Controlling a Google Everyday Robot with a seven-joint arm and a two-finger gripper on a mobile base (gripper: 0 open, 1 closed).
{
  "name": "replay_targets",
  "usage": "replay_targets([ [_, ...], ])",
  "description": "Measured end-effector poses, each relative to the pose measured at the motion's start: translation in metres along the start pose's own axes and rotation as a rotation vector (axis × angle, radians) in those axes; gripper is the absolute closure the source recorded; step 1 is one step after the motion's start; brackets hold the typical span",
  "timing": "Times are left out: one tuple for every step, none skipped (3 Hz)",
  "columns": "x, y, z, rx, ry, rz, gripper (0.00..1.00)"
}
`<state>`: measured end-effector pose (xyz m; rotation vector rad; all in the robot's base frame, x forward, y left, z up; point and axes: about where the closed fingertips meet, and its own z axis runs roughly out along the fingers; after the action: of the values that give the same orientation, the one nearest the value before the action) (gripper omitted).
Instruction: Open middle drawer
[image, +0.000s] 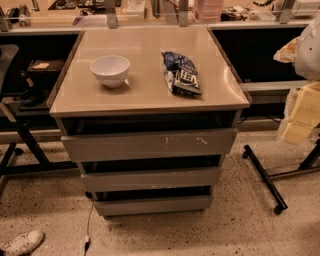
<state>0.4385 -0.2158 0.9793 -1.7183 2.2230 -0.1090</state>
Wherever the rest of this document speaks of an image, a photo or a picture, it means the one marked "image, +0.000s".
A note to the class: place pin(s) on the white sneaker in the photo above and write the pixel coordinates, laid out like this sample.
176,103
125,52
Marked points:
23,244

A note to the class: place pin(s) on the grey drawer cabinet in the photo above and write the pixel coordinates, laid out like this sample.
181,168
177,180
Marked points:
143,103

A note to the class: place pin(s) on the grey drawer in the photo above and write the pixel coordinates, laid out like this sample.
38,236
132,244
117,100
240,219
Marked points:
157,205
147,145
151,179

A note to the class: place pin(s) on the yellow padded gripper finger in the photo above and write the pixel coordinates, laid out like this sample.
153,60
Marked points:
305,114

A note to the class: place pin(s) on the white bowl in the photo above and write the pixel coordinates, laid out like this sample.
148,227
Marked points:
111,70

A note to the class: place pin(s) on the grey bottom drawer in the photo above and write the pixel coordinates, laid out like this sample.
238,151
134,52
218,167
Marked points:
157,205

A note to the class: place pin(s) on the blue chip bag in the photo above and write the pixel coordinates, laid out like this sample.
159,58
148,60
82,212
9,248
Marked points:
180,74

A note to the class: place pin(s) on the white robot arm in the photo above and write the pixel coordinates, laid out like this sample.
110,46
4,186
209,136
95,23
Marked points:
304,53

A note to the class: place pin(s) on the grey top drawer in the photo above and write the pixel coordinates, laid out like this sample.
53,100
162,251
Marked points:
147,145

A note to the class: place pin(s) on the black wheeled stand right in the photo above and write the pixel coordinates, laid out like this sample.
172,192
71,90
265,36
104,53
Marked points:
309,164

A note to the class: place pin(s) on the pink stacked containers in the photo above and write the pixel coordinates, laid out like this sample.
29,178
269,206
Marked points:
208,11

